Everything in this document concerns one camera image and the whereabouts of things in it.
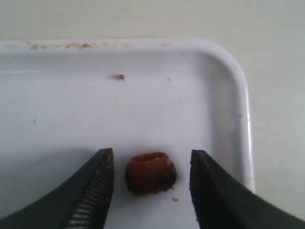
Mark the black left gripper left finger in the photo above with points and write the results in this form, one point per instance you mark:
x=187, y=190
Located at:
x=81, y=202

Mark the red berry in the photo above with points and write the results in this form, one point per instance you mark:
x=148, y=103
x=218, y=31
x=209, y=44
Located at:
x=150, y=173

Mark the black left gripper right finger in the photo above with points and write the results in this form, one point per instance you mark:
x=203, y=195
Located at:
x=221, y=202

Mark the white plastic tray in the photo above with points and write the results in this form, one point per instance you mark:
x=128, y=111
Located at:
x=61, y=101

